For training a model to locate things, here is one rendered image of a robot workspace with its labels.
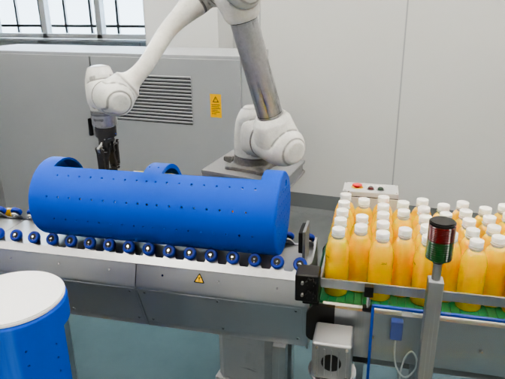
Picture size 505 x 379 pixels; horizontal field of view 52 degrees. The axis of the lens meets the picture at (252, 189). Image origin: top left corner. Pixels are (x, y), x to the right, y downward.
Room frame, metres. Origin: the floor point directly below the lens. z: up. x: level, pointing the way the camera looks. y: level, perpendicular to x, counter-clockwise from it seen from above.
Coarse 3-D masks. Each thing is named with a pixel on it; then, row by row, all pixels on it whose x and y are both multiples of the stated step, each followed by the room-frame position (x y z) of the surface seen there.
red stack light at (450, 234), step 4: (428, 224) 1.15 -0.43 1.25; (428, 228) 1.15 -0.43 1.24; (432, 228) 1.14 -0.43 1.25; (436, 228) 1.13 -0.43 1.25; (428, 232) 1.15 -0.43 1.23; (432, 232) 1.14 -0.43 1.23; (436, 232) 1.13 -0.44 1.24; (440, 232) 1.12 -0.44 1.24; (444, 232) 1.12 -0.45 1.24; (448, 232) 1.12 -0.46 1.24; (452, 232) 1.12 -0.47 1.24; (428, 236) 1.15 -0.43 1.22; (432, 236) 1.13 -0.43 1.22; (436, 236) 1.13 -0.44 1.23; (440, 236) 1.12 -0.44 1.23; (444, 236) 1.12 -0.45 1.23; (448, 236) 1.12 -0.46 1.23; (452, 236) 1.12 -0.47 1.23; (432, 240) 1.13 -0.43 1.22; (436, 240) 1.12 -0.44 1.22; (440, 240) 1.12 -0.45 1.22; (444, 240) 1.12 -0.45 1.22; (448, 240) 1.12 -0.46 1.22; (452, 240) 1.12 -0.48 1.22
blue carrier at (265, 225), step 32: (64, 160) 1.89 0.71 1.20; (32, 192) 1.69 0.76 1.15; (64, 192) 1.66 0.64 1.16; (96, 192) 1.64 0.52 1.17; (128, 192) 1.61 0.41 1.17; (160, 192) 1.59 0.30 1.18; (192, 192) 1.57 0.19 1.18; (224, 192) 1.55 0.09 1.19; (256, 192) 1.53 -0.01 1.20; (288, 192) 1.69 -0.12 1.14; (64, 224) 1.66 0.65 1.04; (96, 224) 1.62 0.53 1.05; (128, 224) 1.59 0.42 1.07; (160, 224) 1.56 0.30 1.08; (192, 224) 1.53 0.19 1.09; (224, 224) 1.51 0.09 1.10; (256, 224) 1.48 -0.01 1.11; (288, 224) 1.69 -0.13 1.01
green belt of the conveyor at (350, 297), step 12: (324, 252) 1.71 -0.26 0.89; (324, 276) 1.53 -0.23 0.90; (324, 300) 1.38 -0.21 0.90; (336, 300) 1.38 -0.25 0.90; (348, 300) 1.37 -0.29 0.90; (360, 300) 1.37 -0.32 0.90; (372, 300) 1.37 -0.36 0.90; (396, 300) 1.37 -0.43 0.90; (408, 300) 1.37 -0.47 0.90; (456, 312) 1.30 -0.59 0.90; (468, 312) 1.30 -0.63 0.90; (480, 312) 1.30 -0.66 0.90; (492, 312) 1.30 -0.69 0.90; (504, 312) 1.30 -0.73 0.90
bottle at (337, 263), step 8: (328, 240) 1.43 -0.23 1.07; (336, 240) 1.41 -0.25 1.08; (344, 240) 1.41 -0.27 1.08; (328, 248) 1.41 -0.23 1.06; (336, 248) 1.40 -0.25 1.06; (344, 248) 1.40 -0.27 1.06; (328, 256) 1.41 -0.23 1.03; (336, 256) 1.39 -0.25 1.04; (344, 256) 1.40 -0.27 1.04; (328, 264) 1.41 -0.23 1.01; (336, 264) 1.39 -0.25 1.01; (344, 264) 1.40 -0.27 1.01; (328, 272) 1.41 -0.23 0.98; (336, 272) 1.39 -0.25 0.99; (344, 272) 1.40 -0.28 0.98; (328, 288) 1.40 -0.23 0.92
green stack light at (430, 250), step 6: (426, 246) 1.15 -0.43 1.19; (432, 246) 1.13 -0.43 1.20; (438, 246) 1.12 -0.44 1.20; (444, 246) 1.12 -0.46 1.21; (450, 246) 1.12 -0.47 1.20; (426, 252) 1.15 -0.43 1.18; (432, 252) 1.13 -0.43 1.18; (438, 252) 1.12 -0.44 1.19; (444, 252) 1.12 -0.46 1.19; (450, 252) 1.12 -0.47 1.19; (432, 258) 1.13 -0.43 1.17; (438, 258) 1.12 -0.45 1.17; (444, 258) 1.12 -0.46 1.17; (450, 258) 1.12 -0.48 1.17
